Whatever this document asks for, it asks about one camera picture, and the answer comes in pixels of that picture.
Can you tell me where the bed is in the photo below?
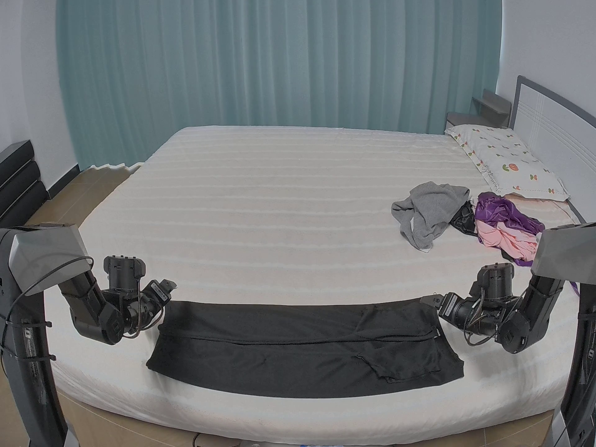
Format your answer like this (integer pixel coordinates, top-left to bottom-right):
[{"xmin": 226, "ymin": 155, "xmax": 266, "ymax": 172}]
[{"xmin": 44, "ymin": 75, "xmax": 596, "ymax": 441}]

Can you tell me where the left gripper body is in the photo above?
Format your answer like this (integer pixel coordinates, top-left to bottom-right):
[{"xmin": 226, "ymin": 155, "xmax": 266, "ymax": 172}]
[{"xmin": 140, "ymin": 281, "xmax": 170, "ymax": 320}]

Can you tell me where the dark chest of drawers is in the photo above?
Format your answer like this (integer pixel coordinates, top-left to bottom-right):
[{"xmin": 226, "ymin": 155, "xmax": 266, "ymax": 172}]
[{"xmin": 0, "ymin": 140, "xmax": 51, "ymax": 229}]

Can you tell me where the black T-shirt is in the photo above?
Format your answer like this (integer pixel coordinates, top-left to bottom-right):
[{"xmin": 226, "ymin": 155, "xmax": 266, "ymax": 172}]
[{"xmin": 146, "ymin": 297, "xmax": 465, "ymax": 397}]

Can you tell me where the purple garment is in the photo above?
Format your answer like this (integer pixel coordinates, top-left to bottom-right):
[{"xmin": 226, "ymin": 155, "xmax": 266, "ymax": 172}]
[{"xmin": 474, "ymin": 191, "xmax": 582, "ymax": 297}]

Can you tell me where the blue-green curtain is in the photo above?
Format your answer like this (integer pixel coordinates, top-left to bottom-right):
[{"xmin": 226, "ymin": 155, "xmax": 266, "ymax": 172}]
[
  {"xmin": 238, "ymin": 0, "xmax": 504, "ymax": 134},
  {"xmin": 55, "ymin": 0, "xmax": 247, "ymax": 169}
]

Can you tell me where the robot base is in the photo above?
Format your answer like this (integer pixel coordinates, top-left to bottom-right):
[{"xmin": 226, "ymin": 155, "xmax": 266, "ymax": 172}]
[{"xmin": 251, "ymin": 441, "xmax": 354, "ymax": 447}]

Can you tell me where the white printed pillow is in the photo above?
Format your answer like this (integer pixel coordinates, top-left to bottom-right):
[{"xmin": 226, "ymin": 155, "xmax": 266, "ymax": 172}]
[{"xmin": 445, "ymin": 124, "xmax": 571, "ymax": 202}]

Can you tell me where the grey garment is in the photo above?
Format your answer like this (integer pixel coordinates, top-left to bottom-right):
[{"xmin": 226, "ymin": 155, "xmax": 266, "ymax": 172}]
[{"xmin": 391, "ymin": 181, "xmax": 471, "ymax": 252}]

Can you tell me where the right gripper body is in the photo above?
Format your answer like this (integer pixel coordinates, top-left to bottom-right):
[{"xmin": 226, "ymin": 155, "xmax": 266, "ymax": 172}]
[{"xmin": 439, "ymin": 293, "xmax": 476, "ymax": 332}]

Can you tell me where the pink garment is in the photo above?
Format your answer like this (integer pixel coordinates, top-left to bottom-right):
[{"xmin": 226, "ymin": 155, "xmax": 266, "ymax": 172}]
[{"xmin": 476, "ymin": 221, "xmax": 538, "ymax": 262}]

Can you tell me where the grey bedside table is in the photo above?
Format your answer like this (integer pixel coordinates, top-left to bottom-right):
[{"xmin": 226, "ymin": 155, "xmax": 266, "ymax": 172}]
[{"xmin": 446, "ymin": 89, "xmax": 512, "ymax": 129}]

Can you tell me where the black shiny garment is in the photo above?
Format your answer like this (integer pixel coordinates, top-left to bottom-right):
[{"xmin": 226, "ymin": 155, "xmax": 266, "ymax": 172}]
[{"xmin": 449, "ymin": 201, "xmax": 478, "ymax": 236}]

